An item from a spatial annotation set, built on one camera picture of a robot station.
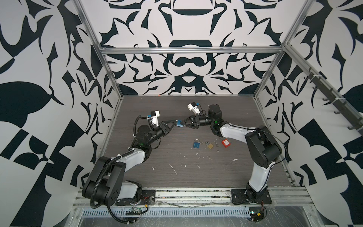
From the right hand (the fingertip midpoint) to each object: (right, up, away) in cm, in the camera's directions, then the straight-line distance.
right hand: (182, 125), depth 76 cm
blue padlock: (-2, +1, +1) cm, 2 cm away
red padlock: (+29, -13, +16) cm, 35 cm away
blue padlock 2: (+9, -14, +17) cm, 24 cm away
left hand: (-2, +3, 0) cm, 4 cm away
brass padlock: (+18, -15, +16) cm, 29 cm away
